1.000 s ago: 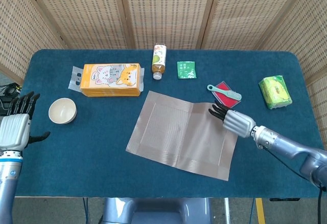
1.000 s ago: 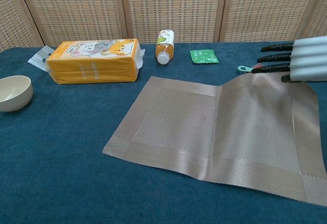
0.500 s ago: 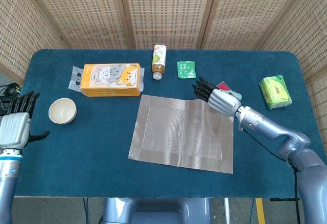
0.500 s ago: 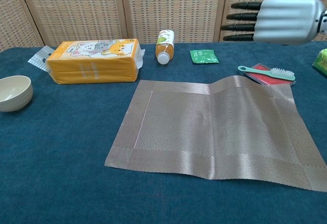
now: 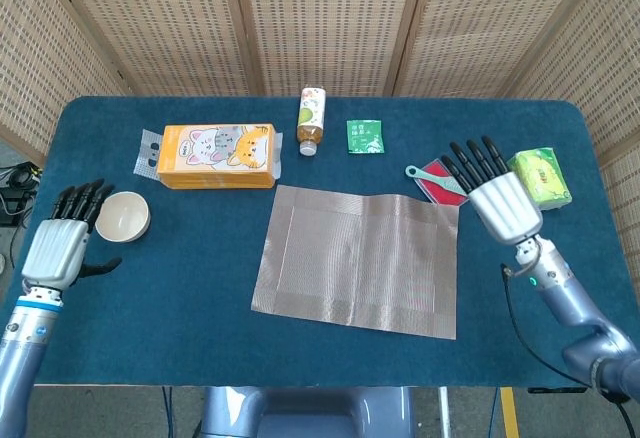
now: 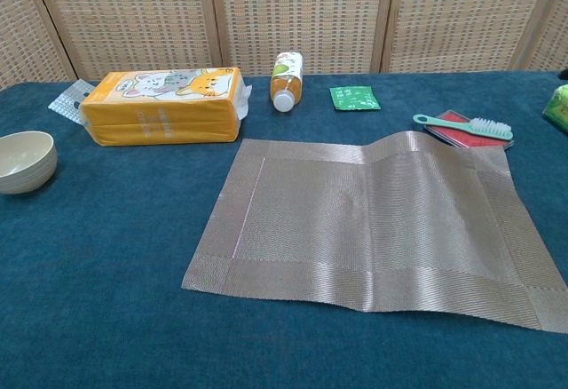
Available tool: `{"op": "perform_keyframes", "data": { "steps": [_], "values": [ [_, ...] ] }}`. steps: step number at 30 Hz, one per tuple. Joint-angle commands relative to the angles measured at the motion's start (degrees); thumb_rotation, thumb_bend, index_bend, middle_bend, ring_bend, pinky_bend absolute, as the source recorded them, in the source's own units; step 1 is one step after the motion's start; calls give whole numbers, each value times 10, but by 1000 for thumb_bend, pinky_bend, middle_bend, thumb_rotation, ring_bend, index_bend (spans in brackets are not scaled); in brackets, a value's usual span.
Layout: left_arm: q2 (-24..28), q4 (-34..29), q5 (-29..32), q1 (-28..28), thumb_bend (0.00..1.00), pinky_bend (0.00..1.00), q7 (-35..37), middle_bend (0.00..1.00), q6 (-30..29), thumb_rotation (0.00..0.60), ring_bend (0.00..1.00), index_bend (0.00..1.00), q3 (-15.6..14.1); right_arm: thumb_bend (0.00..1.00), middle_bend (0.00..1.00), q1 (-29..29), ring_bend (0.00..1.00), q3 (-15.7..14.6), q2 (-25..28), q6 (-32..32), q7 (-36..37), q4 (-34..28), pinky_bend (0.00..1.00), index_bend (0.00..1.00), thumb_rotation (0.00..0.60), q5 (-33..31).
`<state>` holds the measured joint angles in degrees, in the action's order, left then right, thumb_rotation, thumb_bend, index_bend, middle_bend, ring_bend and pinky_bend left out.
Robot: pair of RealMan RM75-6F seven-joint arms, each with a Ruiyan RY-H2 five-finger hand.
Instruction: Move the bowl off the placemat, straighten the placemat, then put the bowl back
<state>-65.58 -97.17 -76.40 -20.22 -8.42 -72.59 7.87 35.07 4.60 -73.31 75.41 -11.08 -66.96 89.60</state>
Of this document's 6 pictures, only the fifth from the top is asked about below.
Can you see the left silver-black robot hand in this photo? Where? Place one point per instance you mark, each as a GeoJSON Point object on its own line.
{"type": "Point", "coordinates": [55, 253]}

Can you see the right silver-black robot hand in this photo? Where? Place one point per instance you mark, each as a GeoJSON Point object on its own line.
{"type": "Point", "coordinates": [505, 208]}

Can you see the beige round bowl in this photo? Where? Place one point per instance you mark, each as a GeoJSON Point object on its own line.
{"type": "Point", "coordinates": [122, 218]}

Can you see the brown woven placemat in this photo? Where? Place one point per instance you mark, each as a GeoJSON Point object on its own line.
{"type": "Point", "coordinates": [350, 263]}

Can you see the green pocket tissue pack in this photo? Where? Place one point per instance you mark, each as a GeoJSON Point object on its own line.
{"type": "Point", "coordinates": [542, 178]}

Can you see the red flat ink pad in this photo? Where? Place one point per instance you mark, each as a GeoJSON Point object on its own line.
{"type": "Point", "coordinates": [440, 193]}

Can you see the mint green brush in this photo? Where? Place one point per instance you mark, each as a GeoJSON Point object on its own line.
{"type": "Point", "coordinates": [430, 178]}

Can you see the green sachet packet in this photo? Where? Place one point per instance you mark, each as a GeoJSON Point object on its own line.
{"type": "Point", "coordinates": [365, 137]}

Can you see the orange cat-print tissue pack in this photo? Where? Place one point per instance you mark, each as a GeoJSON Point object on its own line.
{"type": "Point", "coordinates": [215, 155]}

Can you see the tea bottle with white cap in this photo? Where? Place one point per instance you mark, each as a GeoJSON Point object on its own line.
{"type": "Point", "coordinates": [311, 118]}

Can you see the metal table leg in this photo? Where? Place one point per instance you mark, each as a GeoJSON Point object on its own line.
{"type": "Point", "coordinates": [444, 413]}

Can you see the woven rattan folding screen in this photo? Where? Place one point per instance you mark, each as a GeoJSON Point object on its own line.
{"type": "Point", "coordinates": [325, 23]}

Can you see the blue-grey robot torso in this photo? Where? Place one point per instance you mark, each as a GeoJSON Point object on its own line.
{"type": "Point", "coordinates": [300, 413]}

